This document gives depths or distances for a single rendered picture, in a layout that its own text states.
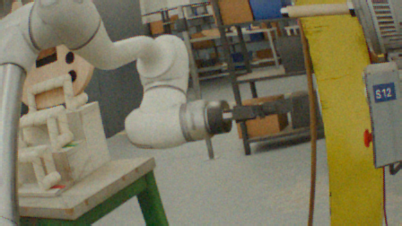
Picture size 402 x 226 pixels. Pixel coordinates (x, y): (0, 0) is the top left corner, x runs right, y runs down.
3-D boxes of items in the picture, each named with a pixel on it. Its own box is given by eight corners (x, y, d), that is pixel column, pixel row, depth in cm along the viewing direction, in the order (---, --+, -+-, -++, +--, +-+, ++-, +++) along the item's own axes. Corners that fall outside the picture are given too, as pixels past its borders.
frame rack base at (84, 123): (111, 160, 201) (99, 100, 199) (94, 171, 187) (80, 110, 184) (48, 166, 209) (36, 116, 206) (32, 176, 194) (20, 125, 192)
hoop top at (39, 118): (57, 119, 176) (54, 108, 175) (53, 122, 173) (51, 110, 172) (15, 129, 181) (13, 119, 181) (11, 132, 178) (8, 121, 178)
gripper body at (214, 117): (220, 134, 177) (257, 127, 174) (207, 136, 169) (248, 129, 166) (214, 101, 178) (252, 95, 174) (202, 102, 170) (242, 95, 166)
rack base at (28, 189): (74, 184, 172) (74, 179, 172) (56, 196, 157) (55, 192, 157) (14, 186, 179) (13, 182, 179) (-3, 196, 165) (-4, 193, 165)
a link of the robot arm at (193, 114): (183, 143, 171) (208, 140, 169) (177, 102, 171) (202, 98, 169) (197, 141, 179) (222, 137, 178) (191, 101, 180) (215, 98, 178)
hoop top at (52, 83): (73, 82, 190) (72, 71, 189) (69, 83, 187) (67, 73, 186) (30, 96, 196) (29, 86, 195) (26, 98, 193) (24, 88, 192)
